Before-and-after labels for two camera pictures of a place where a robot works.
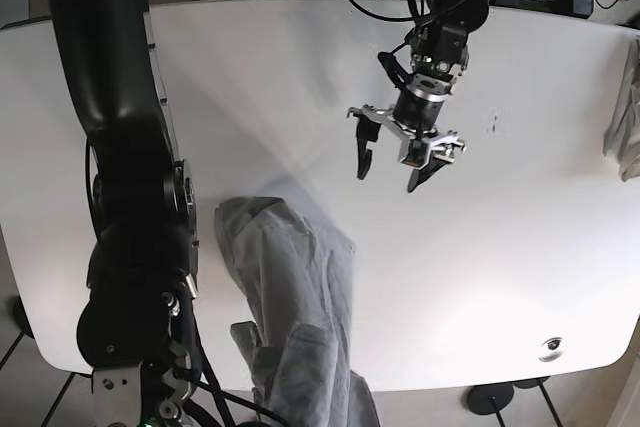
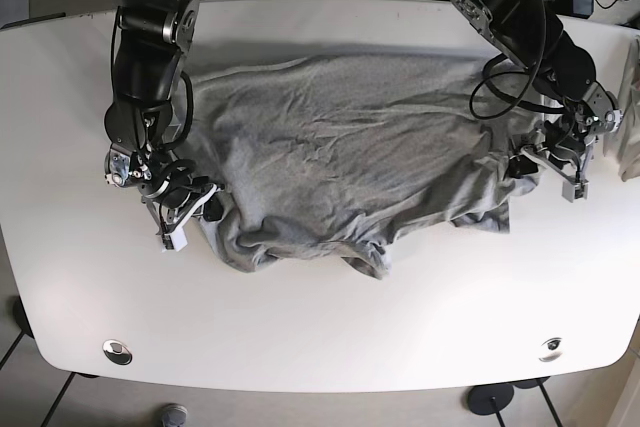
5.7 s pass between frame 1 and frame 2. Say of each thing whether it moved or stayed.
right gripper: moved
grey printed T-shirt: moved
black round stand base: stayed
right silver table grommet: stayed
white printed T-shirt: stayed
